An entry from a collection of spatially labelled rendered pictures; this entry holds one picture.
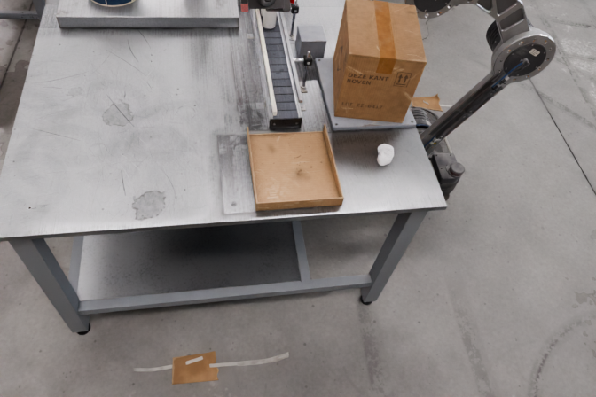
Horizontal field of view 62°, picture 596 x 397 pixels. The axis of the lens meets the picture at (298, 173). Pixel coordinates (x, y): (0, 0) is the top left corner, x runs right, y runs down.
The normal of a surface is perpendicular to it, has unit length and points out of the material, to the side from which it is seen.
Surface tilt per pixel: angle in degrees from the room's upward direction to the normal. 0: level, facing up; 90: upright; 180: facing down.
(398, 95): 90
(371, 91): 90
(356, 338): 0
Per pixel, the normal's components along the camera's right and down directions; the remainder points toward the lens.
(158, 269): 0.11, -0.61
